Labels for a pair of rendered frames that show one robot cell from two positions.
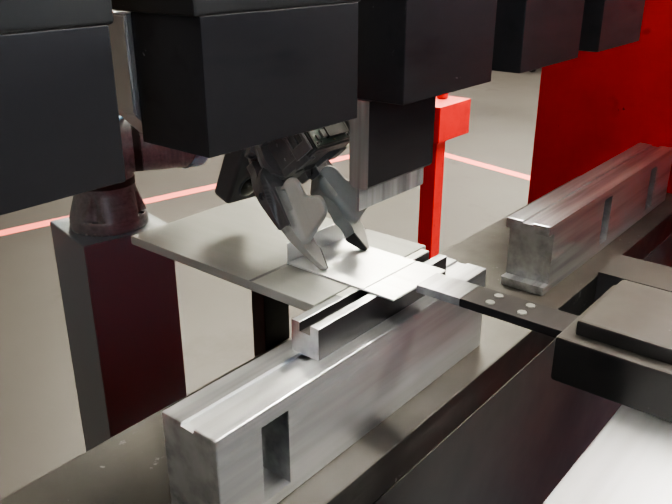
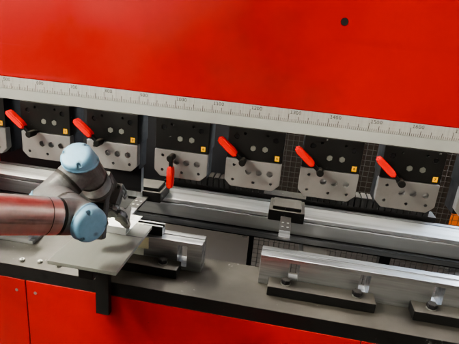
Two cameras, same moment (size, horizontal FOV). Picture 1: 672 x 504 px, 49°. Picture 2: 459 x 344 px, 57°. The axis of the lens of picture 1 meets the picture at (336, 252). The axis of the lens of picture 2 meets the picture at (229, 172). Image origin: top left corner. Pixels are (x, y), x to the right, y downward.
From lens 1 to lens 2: 1.51 m
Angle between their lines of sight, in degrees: 109
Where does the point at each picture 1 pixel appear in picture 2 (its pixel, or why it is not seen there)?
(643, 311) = (149, 183)
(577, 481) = (192, 201)
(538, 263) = not seen: hidden behind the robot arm
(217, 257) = (127, 248)
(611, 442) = (178, 198)
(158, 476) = (190, 279)
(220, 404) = (192, 240)
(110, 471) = (195, 287)
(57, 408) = not seen: outside the picture
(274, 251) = (115, 239)
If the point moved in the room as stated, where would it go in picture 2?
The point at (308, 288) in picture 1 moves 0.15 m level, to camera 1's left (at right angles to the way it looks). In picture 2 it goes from (142, 228) to (160, 252)
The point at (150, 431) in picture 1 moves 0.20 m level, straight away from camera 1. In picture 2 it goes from (173, 288) to (110, 318)
